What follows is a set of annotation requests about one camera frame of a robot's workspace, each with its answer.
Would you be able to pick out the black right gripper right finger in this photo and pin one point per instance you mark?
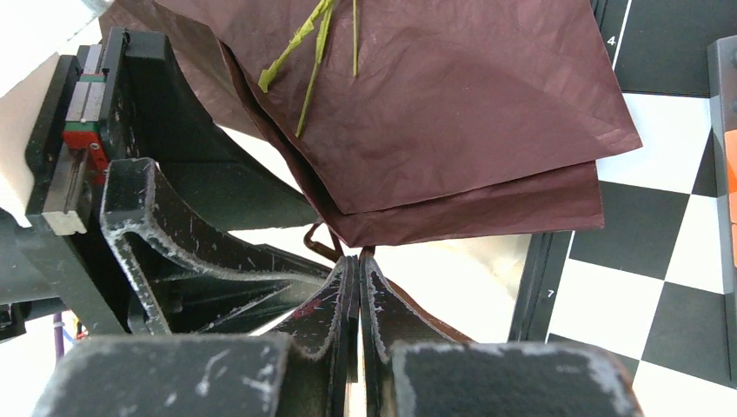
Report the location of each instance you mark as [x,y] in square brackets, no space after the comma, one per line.
[417,365]

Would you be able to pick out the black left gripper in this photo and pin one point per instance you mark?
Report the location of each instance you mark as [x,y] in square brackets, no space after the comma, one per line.
[188,276]

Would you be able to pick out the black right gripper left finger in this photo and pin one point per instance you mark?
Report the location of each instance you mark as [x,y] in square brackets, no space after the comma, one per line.
[298,368]

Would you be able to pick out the maroon wrapping paper sheet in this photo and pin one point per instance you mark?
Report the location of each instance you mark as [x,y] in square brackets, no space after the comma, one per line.
[480,118]

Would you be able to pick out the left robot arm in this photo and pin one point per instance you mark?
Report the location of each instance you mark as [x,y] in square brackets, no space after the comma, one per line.
[32,31]

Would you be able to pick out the black white chessboard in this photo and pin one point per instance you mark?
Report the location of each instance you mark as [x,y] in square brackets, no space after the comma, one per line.
[653,285]

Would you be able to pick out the grey toy baseplate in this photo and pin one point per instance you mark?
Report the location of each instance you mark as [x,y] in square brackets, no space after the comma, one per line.
[721,61]

